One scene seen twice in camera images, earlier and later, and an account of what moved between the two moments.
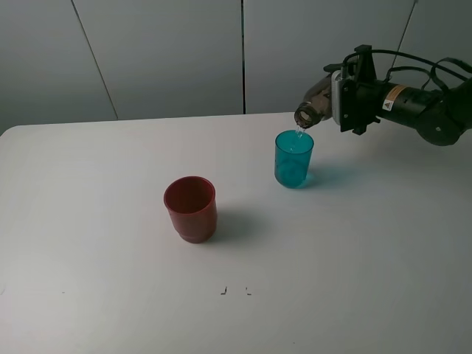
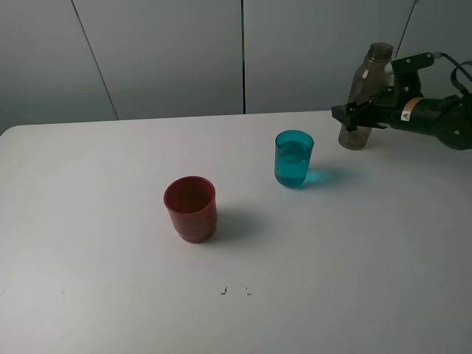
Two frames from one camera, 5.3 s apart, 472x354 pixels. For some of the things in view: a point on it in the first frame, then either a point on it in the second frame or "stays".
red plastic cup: (191, 201) stays
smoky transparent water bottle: (317, 104) → (370, 80)
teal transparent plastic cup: (293, 152) stays
